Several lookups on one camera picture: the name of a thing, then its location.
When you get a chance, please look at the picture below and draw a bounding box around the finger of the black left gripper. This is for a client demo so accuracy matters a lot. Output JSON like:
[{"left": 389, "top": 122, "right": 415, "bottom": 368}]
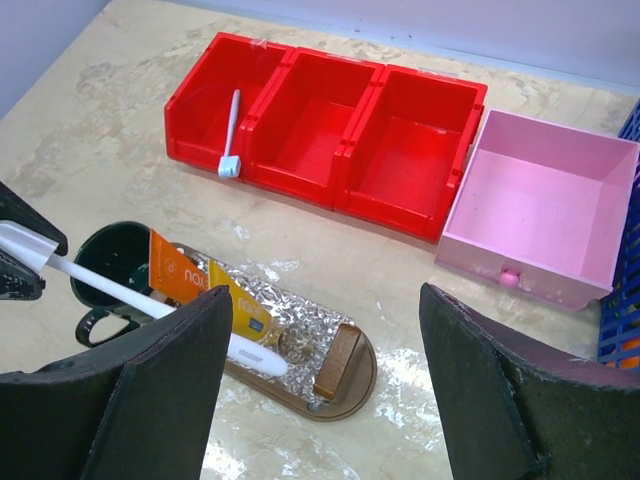
[
  {"left": 0, "top": 183, "right": 68, "bottom": 255},
  {"left": 0, "top": 251, "right": 46, "bottom": 301}
]

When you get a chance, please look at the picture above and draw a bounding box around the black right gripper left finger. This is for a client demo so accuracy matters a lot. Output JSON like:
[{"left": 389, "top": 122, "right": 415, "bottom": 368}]
[{"left": 1, "top": 287, "right": 232, "bottom": 479}]

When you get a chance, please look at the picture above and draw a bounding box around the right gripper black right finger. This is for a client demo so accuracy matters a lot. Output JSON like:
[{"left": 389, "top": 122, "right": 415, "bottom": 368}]
[{"left": 419, "top": 283, "right": 639, "bottom": 479}]

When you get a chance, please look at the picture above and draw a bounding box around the white toothbrush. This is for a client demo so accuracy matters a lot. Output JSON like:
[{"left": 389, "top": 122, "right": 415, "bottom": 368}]
[{"left": 1, "top": 220, "right": 288, "bottom": 377}]

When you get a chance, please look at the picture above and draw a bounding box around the dark green mug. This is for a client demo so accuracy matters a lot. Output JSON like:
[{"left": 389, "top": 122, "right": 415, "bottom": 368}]
[{"left": 69, "top": 221, "right": 174, "bottom": 347}]

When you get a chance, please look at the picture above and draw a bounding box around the orange toothpaste tube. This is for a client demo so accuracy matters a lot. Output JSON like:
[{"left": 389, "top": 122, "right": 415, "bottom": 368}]
[{"left": 149, "top": 229, "right": 209, "bottom": 304}]

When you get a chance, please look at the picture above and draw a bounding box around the yellow toothpaste tube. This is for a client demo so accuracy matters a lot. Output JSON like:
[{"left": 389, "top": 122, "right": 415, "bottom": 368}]
[{"left": 207, "top": 259, "right": 278, "bottom": 346}]

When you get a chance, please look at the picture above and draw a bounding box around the oval wooden tray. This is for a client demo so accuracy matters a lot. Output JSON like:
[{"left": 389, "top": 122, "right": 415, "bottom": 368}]
[{"left": 169, "top": 242, "right": 379, "bottom": 426}]

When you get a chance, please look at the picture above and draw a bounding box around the blue plastic basket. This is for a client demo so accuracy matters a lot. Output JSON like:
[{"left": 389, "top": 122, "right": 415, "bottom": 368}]
[{"left": 595, "top": 97, "right": 640, "bottom": 371}]

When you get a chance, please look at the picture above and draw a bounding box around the red bin left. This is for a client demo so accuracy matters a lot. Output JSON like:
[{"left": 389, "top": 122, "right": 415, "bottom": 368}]
[{"left": 164, "top": 32, "right": 294, "bottom": 172}]

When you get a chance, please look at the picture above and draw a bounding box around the red bin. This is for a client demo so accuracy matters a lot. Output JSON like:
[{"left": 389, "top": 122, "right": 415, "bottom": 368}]
[
  {"left": 334, "top": 65, "right": 488, "bottom": 243},
  {"left": 164, "top": 32, "right": 294, "bottom": 172},
  {"left": 242, "top": 48, "right": 383, "bottom": 209}
]

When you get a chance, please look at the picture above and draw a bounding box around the pink drawer box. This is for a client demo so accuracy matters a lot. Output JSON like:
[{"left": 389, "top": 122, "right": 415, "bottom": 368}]
[{"left": 435, "top": 109, "right": 639, "bottom": 311}]

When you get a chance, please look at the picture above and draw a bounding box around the red bin middle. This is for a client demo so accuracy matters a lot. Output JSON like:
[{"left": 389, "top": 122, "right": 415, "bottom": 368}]
[{"left": 242, "top": 48, "right": 383, "bottom": 209}]

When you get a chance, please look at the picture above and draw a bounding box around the red bin right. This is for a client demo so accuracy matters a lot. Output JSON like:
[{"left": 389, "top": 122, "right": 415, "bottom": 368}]
[{"left": 334, "top": 65, "right": 488, "bottom": 243}]

